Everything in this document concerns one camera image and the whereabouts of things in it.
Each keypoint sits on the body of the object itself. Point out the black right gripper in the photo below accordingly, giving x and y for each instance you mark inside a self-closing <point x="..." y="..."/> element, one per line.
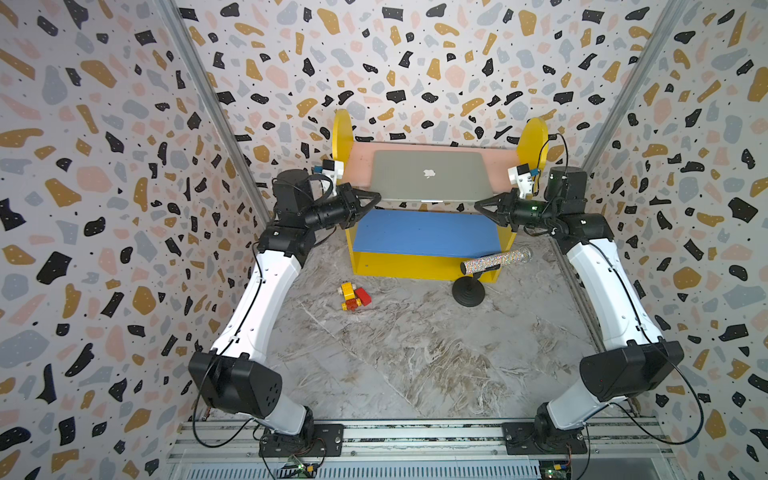
<point x="508" y="207"/>

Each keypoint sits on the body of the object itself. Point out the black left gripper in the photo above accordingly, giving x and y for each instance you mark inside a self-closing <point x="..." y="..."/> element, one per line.
<point x="348" y="199"/>

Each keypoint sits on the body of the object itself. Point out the silver laptop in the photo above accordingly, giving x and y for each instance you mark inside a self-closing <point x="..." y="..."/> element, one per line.
<point x="443" y="176"/>

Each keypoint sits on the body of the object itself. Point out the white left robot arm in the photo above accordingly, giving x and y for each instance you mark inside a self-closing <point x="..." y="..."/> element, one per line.
<point x="233" y="376"/>

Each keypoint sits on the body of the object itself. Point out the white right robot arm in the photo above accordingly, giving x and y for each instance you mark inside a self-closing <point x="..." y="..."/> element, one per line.
<point x="636" y="358"/>

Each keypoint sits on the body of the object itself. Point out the yellow pink blue wooden shelf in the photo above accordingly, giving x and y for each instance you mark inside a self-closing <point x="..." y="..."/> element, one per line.
<point x="431" y="241"/>

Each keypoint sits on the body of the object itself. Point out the red yellow toy blocks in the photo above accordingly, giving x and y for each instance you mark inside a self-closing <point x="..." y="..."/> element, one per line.
<point x="353" y="297"/>

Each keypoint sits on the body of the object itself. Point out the sprinkle kaleidoscope on black stand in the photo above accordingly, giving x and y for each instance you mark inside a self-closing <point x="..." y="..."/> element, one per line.
<point x="468" y="290"/>

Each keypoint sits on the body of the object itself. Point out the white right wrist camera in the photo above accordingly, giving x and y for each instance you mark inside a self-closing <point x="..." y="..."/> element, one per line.
<point x="522" y="180"/>

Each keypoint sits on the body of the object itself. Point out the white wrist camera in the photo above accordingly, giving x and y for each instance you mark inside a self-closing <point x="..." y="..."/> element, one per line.
<point x="522" y="180"/>
<point x="333" y="169"/>

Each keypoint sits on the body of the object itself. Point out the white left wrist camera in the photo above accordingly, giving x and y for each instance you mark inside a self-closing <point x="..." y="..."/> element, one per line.
<point x="333" y="169"/>

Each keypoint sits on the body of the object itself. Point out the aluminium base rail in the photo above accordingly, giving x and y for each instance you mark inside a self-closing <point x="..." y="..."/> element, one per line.
<point x="610" y="448"/>

